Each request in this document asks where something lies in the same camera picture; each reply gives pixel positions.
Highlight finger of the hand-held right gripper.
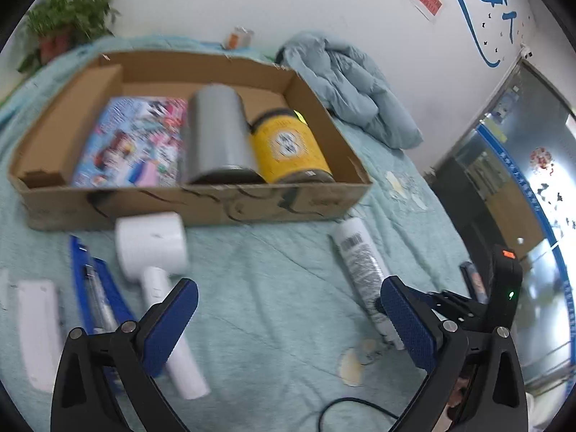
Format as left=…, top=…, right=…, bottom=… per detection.
left=427, top=290, right=490, bottom=325

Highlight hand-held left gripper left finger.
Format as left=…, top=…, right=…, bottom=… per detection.
left=50, top=278, right=199, bottom=432

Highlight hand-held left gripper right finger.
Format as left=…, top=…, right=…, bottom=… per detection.
left=380, top=275, right=528, bottom=432

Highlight white tube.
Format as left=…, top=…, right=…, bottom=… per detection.
left=328, top=217, right=408, bottom=352

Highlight white lint remover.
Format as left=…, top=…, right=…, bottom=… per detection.
left=114, top=211, right=211, bottom=400

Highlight blue stapler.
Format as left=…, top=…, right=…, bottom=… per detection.
left=68, top=235, right=140, bottom=394

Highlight cardboard box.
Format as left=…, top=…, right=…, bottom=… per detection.
left=8, top=49, right=374, bottom=231

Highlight colourful cartoon toy box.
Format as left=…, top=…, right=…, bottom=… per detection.
left=72, top=96, right=189, bottom=188

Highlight grey cylindrical canister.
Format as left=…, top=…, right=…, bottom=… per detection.
left=180, top=83, right=266, bottom=186

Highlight yellow label jar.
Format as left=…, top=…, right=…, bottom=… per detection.
left=247, top=109, right=336, bottom=184

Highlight smartphone on bed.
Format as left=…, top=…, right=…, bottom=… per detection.
left=459, top=261, right=490, bottom=304

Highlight light teal printed blanket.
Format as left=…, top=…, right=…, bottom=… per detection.
left=0, top=33, right=478, bottom=432

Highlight glass door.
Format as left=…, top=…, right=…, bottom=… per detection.
left=423, top=58, right=576, bottom=397

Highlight white rectangular case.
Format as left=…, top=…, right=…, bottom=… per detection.
left=15, top=279, right=64, bottom=391

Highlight light blue padded jacket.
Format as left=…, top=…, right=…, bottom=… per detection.
left=275, top=31, right=424, bottom=149

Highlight glass jar with orange label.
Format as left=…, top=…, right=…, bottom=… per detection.
left=224, top=27, right=255, bottom=50

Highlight potted plant in red pot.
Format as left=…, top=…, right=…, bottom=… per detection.
left=18, top=0, right=121, bottom=73

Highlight black cable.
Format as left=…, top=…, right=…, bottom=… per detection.
left=319, top=397, right=406, bottom=432

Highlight blue wall decal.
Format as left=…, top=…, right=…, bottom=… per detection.
left=434, top=0, right=523, bottom=68

